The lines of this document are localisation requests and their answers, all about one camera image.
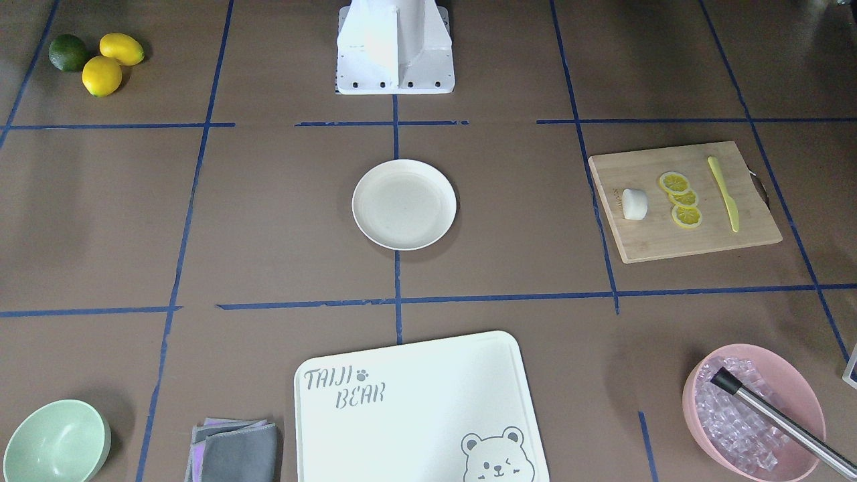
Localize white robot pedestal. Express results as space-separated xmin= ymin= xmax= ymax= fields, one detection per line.
xmin=335 ymin=1 xmax=456 ymax=96

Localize yellow lemon near lime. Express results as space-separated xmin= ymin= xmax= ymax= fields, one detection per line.
xmin=82 ymin=56 xmax=123 ymax=98

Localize cream bear tray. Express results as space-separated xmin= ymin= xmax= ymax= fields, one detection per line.
xmin=294 ymin=331 xmax=549 ymax=481

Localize pink bowl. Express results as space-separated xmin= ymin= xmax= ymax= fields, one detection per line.
xmin=682 ymin=343 xmax=826 ymax=481

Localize wooden cutting board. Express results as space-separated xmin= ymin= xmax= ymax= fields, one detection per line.
xmin=589 ymin=141 xmax=783 ymax=264

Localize green bowl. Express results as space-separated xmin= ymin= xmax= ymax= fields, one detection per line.
xmin=3 ymin=399 xmax=111 ymax=481

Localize yellow plastic knife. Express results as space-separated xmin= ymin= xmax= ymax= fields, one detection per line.
xmin=706 ymin=156 xmax=740 ymax=233

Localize grey folded cloth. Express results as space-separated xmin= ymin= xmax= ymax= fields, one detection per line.
xmin=185 ymin=418 xmax=279 ymax=481

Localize clear ice cubes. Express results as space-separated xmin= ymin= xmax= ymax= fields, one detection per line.
xmin=694 ymin=356 xmax=791 ymax=477

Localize white steamed bun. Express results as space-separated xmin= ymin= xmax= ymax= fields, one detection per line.
xmin=621 ymin=188 xmax=649 ymax=222

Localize yellow lemon far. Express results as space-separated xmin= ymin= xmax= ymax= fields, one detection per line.
xmin=99 ymin=32 xmax=146 ymax=66

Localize lemon slice middle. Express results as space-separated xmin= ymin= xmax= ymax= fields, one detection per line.
xmin=668 ymin=189 xmax=698 ymax=208

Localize cream round plate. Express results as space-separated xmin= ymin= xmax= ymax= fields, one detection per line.
xmin=351 ymin=159 xmax=458 ymax=250

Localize lemon slice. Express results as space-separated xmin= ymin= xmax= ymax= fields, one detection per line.
xmin=668 ymin=189 xmax=698 ymax=208
xmin=671 ymin=206 xmax=703 ymax=229
xmin=658 ymin=171 xmax=691 ymax=196

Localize white cup rack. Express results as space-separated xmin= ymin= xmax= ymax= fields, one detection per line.
xmin=841 ymin=345 xmax=857 ymax=390

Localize green lime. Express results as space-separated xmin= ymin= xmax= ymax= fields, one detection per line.
xmin=48 ymin=34 xmax=91 ymax=72

